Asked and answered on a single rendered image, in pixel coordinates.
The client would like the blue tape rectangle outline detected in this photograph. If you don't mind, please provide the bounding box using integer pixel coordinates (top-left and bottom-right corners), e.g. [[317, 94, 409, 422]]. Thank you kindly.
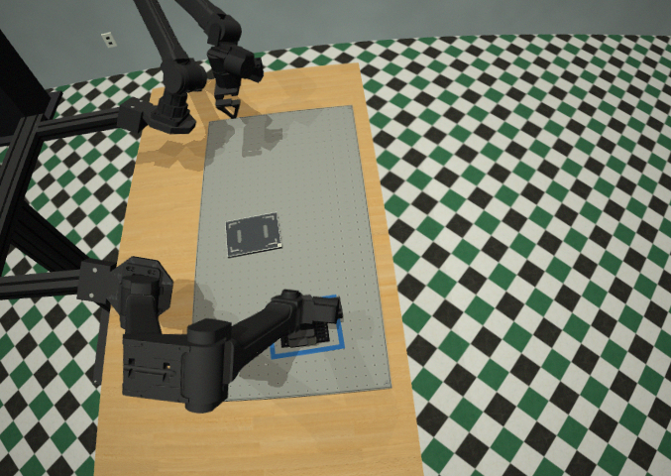
[[270, 295, 345, 359]]

